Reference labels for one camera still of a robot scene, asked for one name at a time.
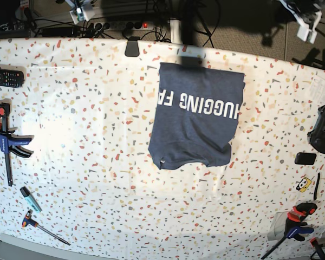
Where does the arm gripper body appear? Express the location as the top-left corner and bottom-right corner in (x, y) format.
(65, 0), (95, 22)
(279, 0), (322, 43)

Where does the blue T-shirt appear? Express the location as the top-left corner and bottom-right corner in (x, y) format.
(148, 63), (245, 170)

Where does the white power strip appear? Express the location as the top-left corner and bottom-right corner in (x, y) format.
(94, 21), (154, 31)

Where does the black table clip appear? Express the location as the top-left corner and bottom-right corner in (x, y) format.
(125, 36), (140, 57)

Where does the black TV remote control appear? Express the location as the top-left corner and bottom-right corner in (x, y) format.
(0, 69), (24, 88)

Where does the terrazzo patterned tablecloth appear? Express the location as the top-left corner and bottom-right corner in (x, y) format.
(0, 38), (325, 259)

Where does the black game controller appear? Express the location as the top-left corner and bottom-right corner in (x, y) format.
(307, 105), (325, 154)

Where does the blue black bar clamp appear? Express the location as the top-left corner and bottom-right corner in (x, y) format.
(0, 103), (33, 187)

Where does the small black case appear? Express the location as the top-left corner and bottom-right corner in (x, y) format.
(295, 152), (316, 165)

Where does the yellow cartoon sticker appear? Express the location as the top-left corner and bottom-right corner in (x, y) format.
(296, 177), (311, 193)

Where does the teal highlighter marker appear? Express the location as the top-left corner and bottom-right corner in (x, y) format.
(20, 186), (42, 213)

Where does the clear plastic bag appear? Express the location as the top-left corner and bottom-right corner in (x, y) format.
(267, 211), (288, 241)

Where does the white table leg post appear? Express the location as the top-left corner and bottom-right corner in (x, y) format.
(170, 19), (183, 44)

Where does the orange handled T screwdriver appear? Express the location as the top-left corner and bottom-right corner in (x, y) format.
(22, 210), (70, 245)

